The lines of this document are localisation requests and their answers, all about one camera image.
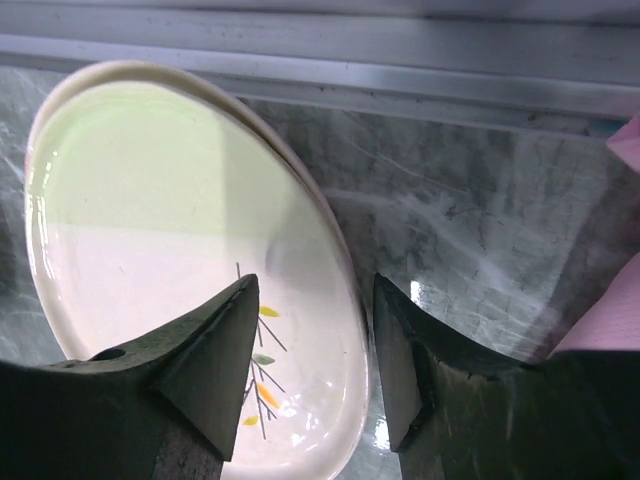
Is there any aluminium rail frame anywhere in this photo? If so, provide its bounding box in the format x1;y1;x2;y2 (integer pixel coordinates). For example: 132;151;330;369
1;1;639;128

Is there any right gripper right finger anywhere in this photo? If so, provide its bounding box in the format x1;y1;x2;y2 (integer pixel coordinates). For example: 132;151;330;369
373;275;639;479

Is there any pink cloth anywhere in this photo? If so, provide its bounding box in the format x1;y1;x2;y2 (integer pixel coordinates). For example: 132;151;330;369
538;114;639;357

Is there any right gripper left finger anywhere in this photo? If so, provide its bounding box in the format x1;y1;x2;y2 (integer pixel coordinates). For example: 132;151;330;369
1;274;259;479

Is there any beige front plate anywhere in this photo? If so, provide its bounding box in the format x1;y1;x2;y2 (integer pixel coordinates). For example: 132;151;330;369
25;81;369;479

